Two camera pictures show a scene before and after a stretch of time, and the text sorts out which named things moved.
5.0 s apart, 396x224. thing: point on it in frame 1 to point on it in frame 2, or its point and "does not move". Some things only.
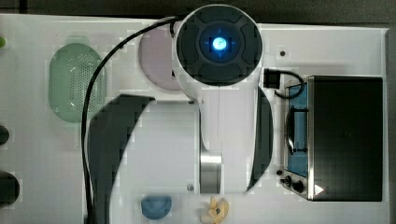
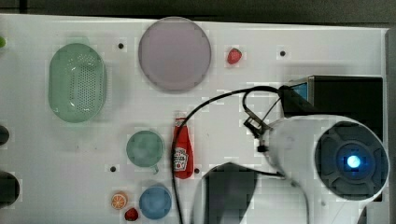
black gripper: x=271 y=78 to x=293 y=104
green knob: x=2 y=42 does not move
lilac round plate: x=156 y=58 does not move
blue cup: x=156 y=206 does not move
